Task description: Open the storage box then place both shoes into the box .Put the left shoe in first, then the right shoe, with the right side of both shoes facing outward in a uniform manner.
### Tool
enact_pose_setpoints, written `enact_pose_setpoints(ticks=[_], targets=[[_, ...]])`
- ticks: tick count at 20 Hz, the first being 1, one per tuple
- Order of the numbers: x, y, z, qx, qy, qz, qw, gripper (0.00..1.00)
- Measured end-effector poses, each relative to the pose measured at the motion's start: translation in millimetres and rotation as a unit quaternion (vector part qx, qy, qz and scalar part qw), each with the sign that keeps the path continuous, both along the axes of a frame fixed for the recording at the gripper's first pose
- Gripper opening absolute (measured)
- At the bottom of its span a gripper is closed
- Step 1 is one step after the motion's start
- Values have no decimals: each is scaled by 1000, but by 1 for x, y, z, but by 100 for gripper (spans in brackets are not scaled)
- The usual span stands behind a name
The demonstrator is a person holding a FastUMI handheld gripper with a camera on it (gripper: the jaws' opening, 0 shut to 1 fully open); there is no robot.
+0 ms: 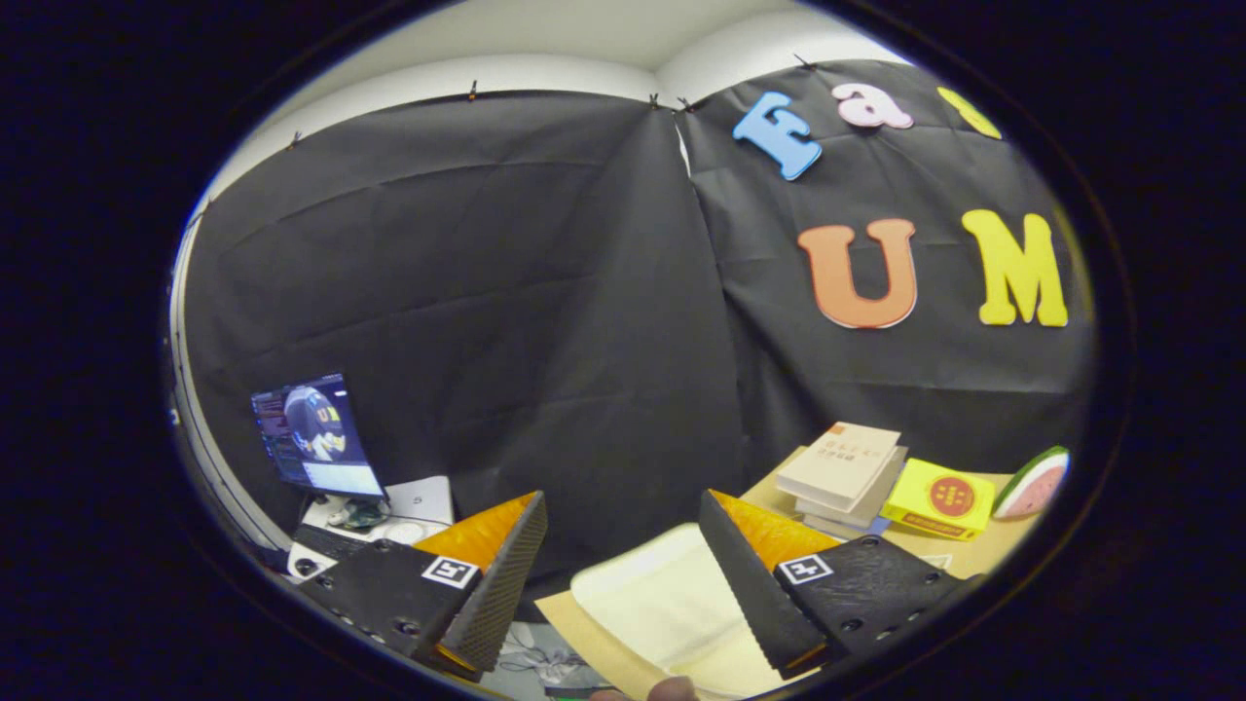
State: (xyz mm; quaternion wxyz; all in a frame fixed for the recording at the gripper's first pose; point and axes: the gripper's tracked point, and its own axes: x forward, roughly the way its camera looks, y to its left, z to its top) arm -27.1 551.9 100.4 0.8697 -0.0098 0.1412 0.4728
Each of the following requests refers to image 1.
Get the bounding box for yellow book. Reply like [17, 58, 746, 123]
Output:
[880, 458, 997, 541]

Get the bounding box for watermelon slice plush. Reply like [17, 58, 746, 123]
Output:
[991, 446, 1072, 520]

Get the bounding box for white paper sheet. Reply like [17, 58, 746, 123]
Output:
[385, 475, 456, 527]

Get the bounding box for cream fabric storage box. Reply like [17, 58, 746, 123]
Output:
[569, 523, 789, 697]

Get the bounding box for blue book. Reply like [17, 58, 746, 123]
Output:
[808, 514, 892, 539]

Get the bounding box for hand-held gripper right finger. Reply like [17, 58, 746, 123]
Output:
[698, 489, 984, 683]

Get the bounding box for black backdrop cloth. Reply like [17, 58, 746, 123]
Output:
[180, 60, 1096, 624]

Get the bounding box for black keyboard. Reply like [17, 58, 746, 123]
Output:
[292, 524, 371, 562]

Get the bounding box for beige book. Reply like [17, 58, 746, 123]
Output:
[776, 422, 902, 513]

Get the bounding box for grey book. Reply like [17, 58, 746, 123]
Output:
[793, 446, 909, 532]

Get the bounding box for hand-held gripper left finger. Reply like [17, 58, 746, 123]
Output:
[292, 490, 549, 683]

